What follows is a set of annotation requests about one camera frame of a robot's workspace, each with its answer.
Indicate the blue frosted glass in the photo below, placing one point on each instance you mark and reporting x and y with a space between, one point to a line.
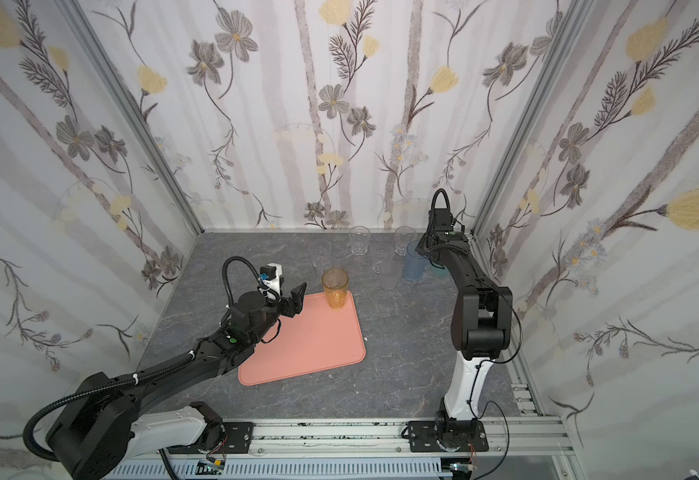
415 263

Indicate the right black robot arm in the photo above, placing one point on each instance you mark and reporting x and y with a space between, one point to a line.
480 330

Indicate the clear tall faceted glass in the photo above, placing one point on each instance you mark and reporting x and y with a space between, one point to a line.
359 237

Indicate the clear tall glass back right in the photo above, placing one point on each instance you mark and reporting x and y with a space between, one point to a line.
404 235

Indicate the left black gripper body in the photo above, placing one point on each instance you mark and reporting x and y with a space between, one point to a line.
290 302

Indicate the clear faceted short glass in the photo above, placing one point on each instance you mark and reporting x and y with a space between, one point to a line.
380 252

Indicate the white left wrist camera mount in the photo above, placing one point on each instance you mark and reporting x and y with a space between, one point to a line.
271 281

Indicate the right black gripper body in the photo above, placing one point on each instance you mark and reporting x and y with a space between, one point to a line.
440 222

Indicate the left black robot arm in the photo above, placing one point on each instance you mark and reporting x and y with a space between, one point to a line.
92 434

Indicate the pink plastic tray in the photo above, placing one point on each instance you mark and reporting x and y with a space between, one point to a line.
320 338

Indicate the yellow transparent glass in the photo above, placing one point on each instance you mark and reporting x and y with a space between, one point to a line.
335 283

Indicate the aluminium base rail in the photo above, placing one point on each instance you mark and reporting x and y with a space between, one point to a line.
383 438

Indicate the frosted dotted glass centre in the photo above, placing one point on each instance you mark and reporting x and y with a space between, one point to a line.
389 274

